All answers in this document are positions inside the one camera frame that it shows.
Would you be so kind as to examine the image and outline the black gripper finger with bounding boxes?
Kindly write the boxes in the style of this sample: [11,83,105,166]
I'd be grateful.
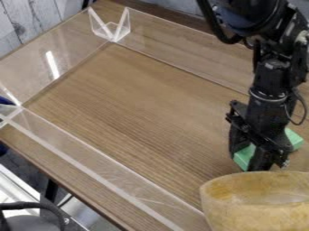
[228,123,251,158]
[247,143,291,171]

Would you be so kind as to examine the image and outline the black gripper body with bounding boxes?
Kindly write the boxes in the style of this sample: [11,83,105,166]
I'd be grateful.
[225,97,295,149]

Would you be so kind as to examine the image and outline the green rectangular block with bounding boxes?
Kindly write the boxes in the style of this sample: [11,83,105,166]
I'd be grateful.
[231,128,303,171]

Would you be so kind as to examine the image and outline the light wooden bowl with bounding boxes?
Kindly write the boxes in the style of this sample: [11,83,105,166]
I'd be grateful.
[199,171,309,231]

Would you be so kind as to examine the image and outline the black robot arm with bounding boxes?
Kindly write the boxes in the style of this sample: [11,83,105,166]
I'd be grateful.
[196,0,309,171]

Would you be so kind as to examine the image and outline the black table leg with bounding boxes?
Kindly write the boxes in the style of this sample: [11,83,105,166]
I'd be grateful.
[44,180,58,203]

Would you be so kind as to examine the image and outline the clear acrylic tray wall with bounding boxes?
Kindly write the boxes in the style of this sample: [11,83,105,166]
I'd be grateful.
[0,5,309,231]

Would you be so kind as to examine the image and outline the black cable loop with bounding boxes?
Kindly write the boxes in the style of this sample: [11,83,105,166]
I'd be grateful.
[0,201,68,231]

